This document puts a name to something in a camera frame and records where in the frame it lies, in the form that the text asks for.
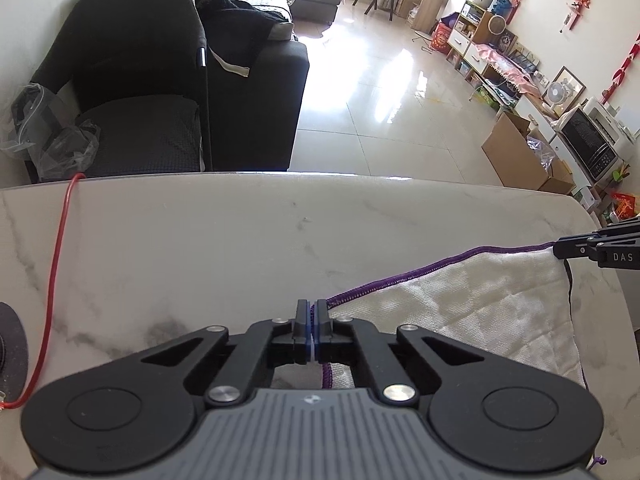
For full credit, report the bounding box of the framed picture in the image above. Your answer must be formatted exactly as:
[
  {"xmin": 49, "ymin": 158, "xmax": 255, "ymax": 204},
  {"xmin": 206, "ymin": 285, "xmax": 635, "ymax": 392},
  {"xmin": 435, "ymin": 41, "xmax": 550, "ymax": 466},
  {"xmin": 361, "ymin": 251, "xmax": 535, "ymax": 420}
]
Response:
[{"xmin": 549, "ymin": 65, "xmax": 586, "ymax": 109}]

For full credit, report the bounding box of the pink cloth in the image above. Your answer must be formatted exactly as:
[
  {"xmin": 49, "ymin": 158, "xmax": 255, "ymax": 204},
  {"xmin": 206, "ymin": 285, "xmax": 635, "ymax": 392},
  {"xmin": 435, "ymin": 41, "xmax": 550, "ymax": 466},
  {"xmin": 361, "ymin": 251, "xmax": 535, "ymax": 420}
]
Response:
[{"xmin": 474, "ymin": 42, "xmax": 544, "ymax": 99}]

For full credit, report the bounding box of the wooden desk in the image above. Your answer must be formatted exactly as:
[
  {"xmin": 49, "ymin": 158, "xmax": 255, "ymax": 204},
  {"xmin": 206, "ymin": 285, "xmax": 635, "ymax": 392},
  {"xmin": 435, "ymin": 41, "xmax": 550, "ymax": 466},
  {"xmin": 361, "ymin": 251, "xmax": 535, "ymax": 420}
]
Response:
[{"xmin": 394, "ymin": 0, "xmax": 452, "ymax": 34}]

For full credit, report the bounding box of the red cable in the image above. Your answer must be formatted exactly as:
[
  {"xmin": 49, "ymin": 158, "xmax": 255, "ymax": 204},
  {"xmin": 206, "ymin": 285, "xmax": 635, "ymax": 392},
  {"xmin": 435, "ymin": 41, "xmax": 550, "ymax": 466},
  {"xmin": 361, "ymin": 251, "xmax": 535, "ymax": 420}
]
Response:
[{"xmin": 0, "ymin": 172, "xmax": 87, "ymax": 412}]

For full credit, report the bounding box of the wooden shelf cabinet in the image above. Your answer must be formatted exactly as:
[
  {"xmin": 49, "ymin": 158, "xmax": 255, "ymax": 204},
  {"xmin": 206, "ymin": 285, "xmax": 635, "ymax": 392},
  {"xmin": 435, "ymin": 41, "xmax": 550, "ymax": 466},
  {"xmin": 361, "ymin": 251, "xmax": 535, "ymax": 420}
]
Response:
[{"xmin": 456, "ymin": 2, "xmax": 502, "ymax": 69}]

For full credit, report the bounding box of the clear plastic bag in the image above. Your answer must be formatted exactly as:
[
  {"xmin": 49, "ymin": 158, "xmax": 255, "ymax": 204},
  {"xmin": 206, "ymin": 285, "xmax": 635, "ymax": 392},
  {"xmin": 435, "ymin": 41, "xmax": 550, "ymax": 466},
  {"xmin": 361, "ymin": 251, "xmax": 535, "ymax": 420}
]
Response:
[{"xmin": 0, "ymin": 84, "xmax": 102, "ymax": 179}]

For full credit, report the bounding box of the white low cabinet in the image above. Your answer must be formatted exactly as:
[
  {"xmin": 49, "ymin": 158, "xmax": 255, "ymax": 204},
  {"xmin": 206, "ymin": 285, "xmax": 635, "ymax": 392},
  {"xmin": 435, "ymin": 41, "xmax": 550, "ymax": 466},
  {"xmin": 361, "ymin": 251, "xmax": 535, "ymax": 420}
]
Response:
[{"xmin": 447, "ymin": 32, "xmax": 627, "ymax": 212}]

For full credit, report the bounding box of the cardboard box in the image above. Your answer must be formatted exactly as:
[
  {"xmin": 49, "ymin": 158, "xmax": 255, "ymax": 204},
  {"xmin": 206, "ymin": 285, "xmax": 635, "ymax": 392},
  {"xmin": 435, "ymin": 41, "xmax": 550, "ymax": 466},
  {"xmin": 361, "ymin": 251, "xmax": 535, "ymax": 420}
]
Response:
[{"xmin": 481, "ymin": 111, "xmax": 576, "ymax": 195}]

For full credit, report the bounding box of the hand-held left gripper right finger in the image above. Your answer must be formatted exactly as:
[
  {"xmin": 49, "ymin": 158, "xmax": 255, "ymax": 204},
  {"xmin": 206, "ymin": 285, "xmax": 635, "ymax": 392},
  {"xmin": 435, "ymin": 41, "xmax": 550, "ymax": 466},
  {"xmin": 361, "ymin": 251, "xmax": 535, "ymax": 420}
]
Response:
[{"xmin": 312, "ymin": 299, "xmax": 479, "ymax": 406}]

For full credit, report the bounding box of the black microwave oven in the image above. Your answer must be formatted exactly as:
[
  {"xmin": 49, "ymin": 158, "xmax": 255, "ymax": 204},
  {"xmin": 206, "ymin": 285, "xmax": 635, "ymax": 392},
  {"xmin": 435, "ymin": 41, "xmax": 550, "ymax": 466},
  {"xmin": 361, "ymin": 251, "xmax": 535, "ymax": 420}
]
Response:
[{"xmin": 557, "ymin": 107, "xmax": 624, "ymax": 184}]

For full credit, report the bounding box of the red paper ornament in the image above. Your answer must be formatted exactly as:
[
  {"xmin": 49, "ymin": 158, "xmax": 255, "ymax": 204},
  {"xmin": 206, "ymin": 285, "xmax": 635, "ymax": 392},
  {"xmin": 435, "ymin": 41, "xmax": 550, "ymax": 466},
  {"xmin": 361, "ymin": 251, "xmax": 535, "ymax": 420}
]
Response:
[{"xmin": 609, "ymin": 192, "xmax": 639, "ymax": 222}]

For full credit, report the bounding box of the white towel with purple trim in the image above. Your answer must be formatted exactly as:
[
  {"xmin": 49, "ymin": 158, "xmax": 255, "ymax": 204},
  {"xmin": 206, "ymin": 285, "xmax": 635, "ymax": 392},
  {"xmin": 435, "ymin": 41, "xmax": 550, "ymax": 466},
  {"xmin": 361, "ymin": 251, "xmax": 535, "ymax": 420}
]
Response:
[{"xmin": 272, "ymin": 242, "xmax": 589, "ymax": 391}]

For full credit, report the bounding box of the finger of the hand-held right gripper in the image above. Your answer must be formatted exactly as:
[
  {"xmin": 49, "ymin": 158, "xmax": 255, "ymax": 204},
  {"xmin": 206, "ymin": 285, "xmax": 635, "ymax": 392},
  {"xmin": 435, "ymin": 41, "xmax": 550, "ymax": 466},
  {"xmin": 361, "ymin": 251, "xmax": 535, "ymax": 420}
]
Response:
[
  {"xmin": 552, "ymin": 238, "xmax": 601, "ymax": 261},
  {"xmin": 558, "ymin": 220, "xmax": 640, "ymax": 247}
]

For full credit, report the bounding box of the black clothing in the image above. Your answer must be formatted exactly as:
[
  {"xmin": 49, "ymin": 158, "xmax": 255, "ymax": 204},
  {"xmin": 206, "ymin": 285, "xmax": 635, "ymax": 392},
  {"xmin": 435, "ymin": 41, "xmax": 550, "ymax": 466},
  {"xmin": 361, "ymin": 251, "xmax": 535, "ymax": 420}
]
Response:
[{"xmin": 192, "ymin": 0, "xmax": 297, "ymax": 79}]

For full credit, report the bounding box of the white printer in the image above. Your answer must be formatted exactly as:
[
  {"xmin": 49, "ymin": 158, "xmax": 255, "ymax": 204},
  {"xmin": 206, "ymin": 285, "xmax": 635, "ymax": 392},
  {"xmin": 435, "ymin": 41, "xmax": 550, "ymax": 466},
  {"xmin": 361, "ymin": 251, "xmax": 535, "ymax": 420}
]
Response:
[{"xmin": 582, "ymin": 97, "xmax": 639, "ymax": 149}]

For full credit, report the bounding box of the red bag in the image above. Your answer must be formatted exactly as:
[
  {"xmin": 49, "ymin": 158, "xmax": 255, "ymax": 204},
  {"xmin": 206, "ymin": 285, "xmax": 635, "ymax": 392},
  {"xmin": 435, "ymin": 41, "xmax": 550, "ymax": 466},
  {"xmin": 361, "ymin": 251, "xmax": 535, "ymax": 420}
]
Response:
[{"xmin": 430, "ymin": 20, "xmax": 454, "ymax": 56}]

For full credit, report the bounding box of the black covered chair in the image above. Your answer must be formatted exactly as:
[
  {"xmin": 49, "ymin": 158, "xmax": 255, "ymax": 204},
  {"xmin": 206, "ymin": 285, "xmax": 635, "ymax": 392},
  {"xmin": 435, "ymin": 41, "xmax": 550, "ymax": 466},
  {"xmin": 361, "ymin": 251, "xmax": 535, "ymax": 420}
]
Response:
[{"xmin": 29, "ymin": 0, "xmax": 212, "ymax": 184}]

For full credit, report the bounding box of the dark grey sofa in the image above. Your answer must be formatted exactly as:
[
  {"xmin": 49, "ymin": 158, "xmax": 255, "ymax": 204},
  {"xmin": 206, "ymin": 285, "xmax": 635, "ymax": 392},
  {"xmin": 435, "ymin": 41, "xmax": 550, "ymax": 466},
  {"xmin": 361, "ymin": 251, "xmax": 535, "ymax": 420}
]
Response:
[{"xmin": 81, "ymin": 0, "xmax": 311, "ymax": 174}]

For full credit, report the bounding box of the small white desk fan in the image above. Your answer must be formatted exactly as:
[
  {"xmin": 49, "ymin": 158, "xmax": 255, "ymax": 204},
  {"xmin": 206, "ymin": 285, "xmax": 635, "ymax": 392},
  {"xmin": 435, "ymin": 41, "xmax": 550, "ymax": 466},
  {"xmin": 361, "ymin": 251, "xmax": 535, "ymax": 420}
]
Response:
[{"xmin": 544, "ymin": 82, "xmax": 569, "ymax": 117}]

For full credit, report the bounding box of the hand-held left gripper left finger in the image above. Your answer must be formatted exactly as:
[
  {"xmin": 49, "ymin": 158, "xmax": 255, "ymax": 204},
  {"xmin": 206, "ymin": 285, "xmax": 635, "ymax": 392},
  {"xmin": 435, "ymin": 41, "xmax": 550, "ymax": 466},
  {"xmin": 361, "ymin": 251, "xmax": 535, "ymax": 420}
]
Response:
[{"xmin": 141, "ymin": 299, "xmax": 312, "ymax": 406}]

